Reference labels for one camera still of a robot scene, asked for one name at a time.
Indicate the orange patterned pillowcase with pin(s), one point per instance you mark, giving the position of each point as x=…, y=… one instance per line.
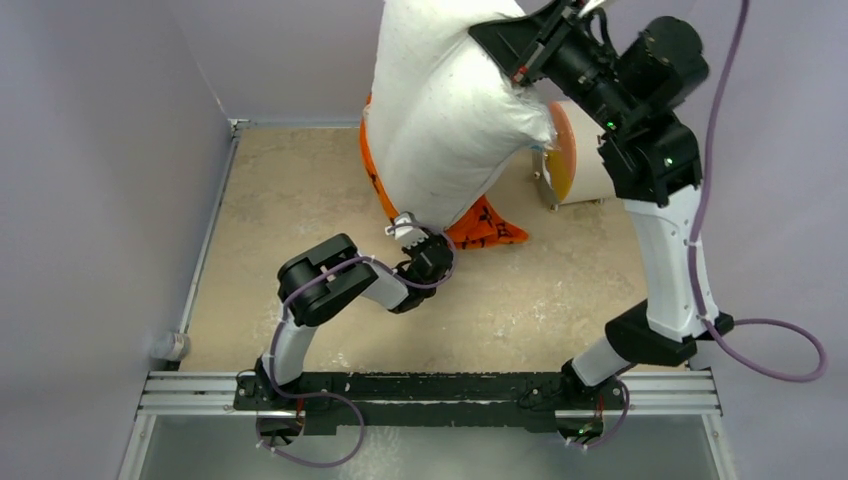
x=480, y=227

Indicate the white cylinder with orange face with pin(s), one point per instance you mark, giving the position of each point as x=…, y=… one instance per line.
x=572, y=170

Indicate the white pillow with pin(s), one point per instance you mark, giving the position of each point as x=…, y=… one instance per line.
x=442, y=121

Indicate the small white jar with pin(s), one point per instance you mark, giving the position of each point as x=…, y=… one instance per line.
x=170, y=347

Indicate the aluminium rail frame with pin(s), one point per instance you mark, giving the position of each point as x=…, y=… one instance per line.
x=510, y=308

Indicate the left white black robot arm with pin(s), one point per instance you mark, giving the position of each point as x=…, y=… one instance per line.
x=320, y=283

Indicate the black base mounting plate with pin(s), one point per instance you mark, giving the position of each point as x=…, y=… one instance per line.
x=537, y=402

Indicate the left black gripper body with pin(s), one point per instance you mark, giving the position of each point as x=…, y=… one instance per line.
x=415, y=250

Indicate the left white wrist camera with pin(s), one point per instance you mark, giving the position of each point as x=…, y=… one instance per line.
x=405, y=230

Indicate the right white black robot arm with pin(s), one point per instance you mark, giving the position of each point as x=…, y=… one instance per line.
x=652, y=158

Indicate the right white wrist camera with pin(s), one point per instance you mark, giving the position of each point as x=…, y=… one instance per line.
x=593, y=5

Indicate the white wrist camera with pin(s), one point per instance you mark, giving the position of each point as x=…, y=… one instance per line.
x=405, y=230
x=593, y=5

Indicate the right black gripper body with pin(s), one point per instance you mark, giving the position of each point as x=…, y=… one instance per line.
x=515, y=45

